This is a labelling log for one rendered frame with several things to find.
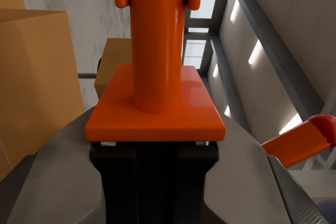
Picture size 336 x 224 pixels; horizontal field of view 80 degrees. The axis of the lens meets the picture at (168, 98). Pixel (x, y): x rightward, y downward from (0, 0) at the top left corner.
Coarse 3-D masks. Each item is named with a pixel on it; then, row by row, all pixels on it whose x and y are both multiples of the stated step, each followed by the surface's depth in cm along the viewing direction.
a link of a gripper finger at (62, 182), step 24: (72, 120) 10; (48, 144) 9; (72, 144) 9; (96, 144) 9; (48, 168) 8; (72, 168) 8; (24, 192) 7; (48, 192) 7; (72, 192) 7; (96, 192) 7; (24, 216) 6; (48, 216) 6; (72, 216) 6; (96, 216) 6
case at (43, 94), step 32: (0, 32) 16; (32, 32) 21; (64, 32) 28; (0, 64) 17; (32, 64) 21; (64, 64) 28; (0, 96) 17; (32, 96) 21; (64, 96) 28; (0, 128) 17; (32, 128) 21; (0, 160) 17
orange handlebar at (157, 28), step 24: (120, 0) 7; (144, 0) 7; (168, 0) 7; (192, 0) 7; (144, 24) 7; (168, 24) 7; (144, 48) 8; (168, 48) 8; (144, 72) 8; (168, 72) 8; (144, 96) 9; (168, 96) 9
